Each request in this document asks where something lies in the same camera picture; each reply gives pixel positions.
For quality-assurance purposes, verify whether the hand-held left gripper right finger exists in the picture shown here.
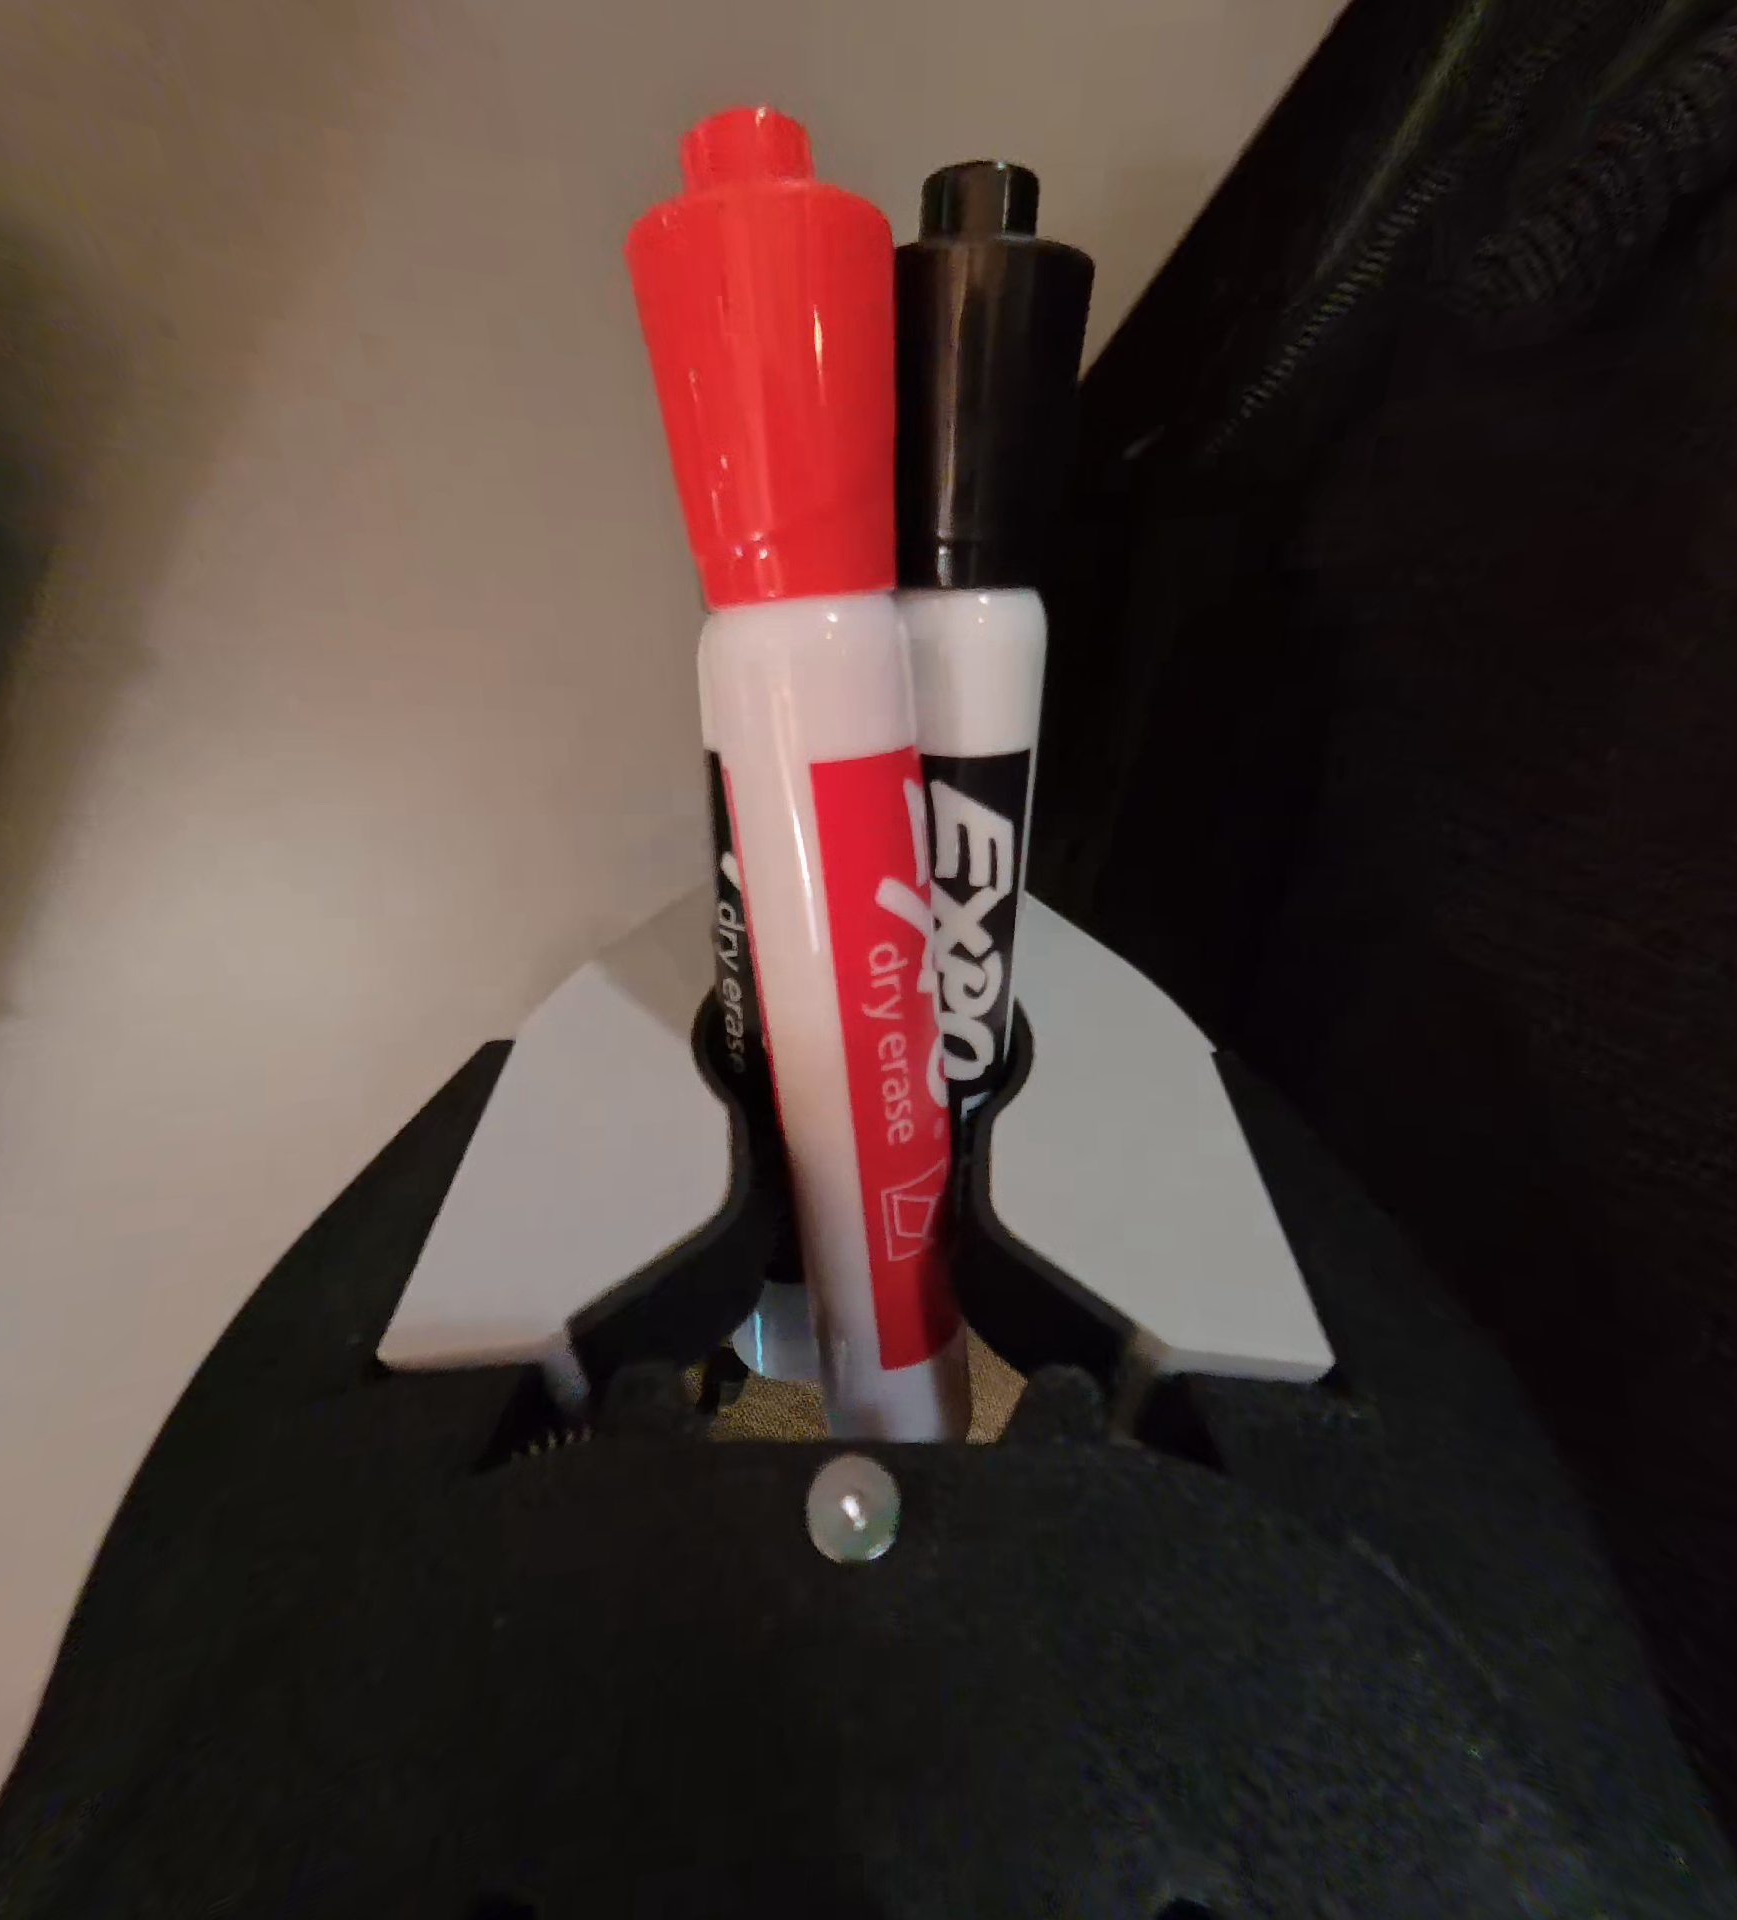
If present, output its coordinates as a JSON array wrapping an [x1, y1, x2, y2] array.
[[954, 899, 1334, 1445]]

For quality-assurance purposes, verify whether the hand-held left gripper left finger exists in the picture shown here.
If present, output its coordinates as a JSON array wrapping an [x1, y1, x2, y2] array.
[[376, 896, 811, 1412]]

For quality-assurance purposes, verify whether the black dry erase marker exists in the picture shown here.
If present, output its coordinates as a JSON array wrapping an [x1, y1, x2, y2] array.
[[891, 156, 1099, 1158], [701, 741, 822, 1373]]

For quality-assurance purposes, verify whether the red dry erase marker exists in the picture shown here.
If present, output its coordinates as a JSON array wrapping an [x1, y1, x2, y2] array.
[[622, 102, 967, 1445]]

